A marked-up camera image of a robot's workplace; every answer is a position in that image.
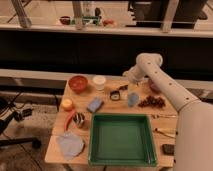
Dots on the white cup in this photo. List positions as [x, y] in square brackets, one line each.
[99, 82]

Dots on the black handled brush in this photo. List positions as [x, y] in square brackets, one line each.
[115, 94]

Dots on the grey folded cloth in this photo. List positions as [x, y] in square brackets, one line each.
[70, 144]

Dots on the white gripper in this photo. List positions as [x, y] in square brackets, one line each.
[130, 77]

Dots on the red chili pepper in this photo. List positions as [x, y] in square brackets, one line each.
[69, 119]

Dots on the blue sponge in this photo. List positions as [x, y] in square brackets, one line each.
[94, 105]

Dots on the distant green object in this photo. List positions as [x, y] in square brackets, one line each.
[91, 20]

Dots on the distant red bowl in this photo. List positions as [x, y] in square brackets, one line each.
[65, 20]

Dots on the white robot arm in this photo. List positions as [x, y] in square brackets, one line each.
[193, 149]

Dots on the small fork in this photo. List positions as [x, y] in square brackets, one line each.
[162, 116]

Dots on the yellow round fruit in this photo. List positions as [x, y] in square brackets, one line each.
[67, 104]

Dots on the bunch of dark grapes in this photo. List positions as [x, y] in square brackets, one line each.
[151, 101]

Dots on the purple bowl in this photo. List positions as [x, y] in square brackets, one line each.
[153, 87]

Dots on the green plastic tray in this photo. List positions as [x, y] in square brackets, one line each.
[121, 140]

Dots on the wooden table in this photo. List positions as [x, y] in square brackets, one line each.
[54, 155]

